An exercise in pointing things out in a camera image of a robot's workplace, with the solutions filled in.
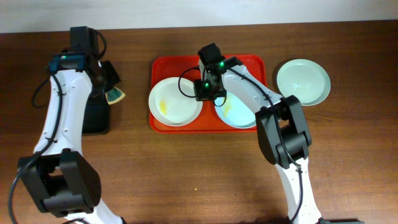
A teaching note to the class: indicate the light blue plate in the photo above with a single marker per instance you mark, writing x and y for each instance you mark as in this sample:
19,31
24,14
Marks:
233,112

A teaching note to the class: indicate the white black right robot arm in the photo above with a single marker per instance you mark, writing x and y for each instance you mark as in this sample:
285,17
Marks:
282,131

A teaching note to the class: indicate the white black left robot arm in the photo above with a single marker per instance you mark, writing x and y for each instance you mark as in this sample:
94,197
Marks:
57,176

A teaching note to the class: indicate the cream white plate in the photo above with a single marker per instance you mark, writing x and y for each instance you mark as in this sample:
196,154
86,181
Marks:
169,106

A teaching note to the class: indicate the black plastic tray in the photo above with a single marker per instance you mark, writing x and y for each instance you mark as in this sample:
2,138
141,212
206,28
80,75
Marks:
97,116

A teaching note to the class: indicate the red plastic tray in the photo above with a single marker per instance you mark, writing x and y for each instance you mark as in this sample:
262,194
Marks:
208,120

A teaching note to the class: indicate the yellow green sponge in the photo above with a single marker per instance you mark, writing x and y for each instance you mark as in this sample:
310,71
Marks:
114,95

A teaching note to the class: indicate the pale green plate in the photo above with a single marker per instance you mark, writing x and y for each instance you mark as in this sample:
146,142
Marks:
305,79

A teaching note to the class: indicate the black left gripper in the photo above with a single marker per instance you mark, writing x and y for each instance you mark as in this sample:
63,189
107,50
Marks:
109,76

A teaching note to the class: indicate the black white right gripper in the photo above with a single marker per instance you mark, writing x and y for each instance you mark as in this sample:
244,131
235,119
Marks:
209,94

